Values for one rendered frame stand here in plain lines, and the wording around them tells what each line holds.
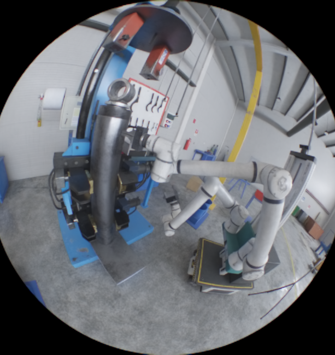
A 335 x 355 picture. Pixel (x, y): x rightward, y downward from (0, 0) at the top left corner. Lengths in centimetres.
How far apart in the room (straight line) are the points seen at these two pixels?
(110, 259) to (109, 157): 104
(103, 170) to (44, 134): 220
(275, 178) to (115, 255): 143
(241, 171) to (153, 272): 138
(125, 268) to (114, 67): 190
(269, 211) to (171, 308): 133
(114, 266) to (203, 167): 122
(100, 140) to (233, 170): 74
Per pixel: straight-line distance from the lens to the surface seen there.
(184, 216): 94
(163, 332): 153
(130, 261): 137
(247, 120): 297
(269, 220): 60
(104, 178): 79
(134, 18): 87
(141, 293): 145
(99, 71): 109
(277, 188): 52
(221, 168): 62
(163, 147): 54
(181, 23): 87
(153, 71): 93
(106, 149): 70
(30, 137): 287
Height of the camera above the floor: 143
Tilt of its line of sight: 23 degrees down
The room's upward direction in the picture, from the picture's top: 21 degrees clockwise
